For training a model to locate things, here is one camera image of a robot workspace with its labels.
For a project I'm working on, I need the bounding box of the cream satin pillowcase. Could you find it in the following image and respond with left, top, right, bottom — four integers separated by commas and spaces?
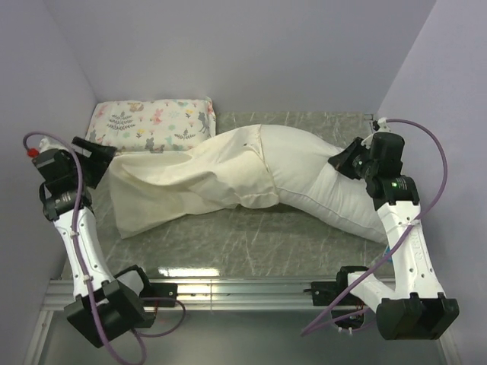
107, 125, 279, 238

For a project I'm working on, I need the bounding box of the white pillow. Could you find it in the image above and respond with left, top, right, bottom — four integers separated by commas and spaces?
260, 125, 387, 244

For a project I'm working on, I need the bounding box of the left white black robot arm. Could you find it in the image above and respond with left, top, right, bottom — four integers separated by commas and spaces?
29, 136, 154, 348

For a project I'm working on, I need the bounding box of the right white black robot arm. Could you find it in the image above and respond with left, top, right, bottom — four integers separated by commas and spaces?
329, 132, 460, 340

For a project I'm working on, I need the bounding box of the animal print small pillow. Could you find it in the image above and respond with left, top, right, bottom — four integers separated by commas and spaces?
85, 98, 216, 153

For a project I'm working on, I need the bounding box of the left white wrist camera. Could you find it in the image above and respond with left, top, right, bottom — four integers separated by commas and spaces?
27, 137, 65, 158

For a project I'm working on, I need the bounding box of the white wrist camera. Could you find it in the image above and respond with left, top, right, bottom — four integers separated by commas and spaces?
27, 137, 65, 158
371, 117, 391, 133

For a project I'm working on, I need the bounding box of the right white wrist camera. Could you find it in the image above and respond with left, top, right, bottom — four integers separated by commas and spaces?
371, 117, 391, 133

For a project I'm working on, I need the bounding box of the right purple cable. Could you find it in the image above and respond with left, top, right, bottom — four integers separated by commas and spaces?
300, 118, 450, 338

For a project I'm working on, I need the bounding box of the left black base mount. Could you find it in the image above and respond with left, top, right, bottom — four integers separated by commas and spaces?
138, 283, 178, 329

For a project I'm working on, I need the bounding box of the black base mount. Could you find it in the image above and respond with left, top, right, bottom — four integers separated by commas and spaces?
304, 265, 368, 335
138, 283, 178, 329

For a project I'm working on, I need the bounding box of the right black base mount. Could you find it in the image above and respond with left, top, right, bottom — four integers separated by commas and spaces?
304, 265, 368, 335

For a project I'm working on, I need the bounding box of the aluminium front rail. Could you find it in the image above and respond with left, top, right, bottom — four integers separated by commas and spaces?
41, 279, 366, 313

